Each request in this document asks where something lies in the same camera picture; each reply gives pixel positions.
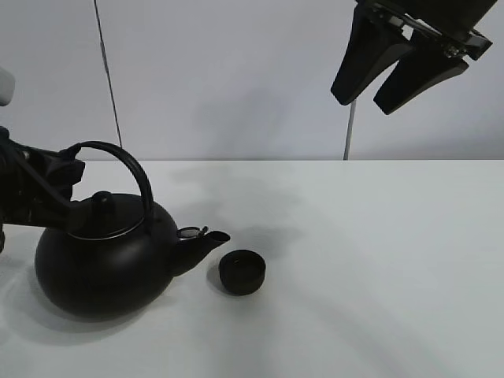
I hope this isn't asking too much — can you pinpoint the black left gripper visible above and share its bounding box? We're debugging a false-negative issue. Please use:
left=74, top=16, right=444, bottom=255
left=1, top=127, right=91, bottom=232

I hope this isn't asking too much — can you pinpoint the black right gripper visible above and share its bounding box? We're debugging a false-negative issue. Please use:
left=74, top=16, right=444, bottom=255
left=331, top=0, right=494, bottom=115

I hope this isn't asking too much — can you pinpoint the black round tea kettle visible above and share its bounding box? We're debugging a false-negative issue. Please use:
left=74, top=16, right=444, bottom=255
left=34, top=141, right=231, bottom=319

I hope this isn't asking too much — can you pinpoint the small black teacup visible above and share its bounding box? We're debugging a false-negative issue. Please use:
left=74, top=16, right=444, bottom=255
left=218, top=250, right=266, bottom=296

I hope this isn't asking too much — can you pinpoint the thin grey right pole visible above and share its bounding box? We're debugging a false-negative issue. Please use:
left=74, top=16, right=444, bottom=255
left=343, top=100, right=357, bottom=161

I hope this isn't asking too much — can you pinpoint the thin dark left pole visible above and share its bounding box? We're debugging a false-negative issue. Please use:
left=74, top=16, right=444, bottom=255
left=92, top=0, right=123, bottom=147

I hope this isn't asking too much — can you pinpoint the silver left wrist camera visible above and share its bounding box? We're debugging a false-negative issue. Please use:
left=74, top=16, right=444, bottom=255
left=0, top=67, right=16, bottom=106

